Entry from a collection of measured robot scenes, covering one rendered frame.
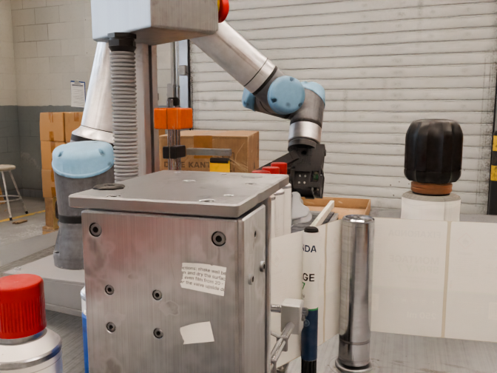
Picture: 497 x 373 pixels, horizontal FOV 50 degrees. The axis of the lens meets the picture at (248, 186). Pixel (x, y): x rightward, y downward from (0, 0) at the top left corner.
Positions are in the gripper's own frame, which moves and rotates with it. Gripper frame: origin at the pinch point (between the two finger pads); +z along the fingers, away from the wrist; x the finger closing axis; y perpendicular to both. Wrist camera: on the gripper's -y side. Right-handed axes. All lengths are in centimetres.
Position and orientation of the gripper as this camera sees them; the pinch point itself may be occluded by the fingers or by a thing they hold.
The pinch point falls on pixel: (284, 228)
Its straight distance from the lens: 116.4
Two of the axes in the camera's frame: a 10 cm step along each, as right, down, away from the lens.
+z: -1.4, 9.3, -3.4
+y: 9.6, 0.4, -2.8
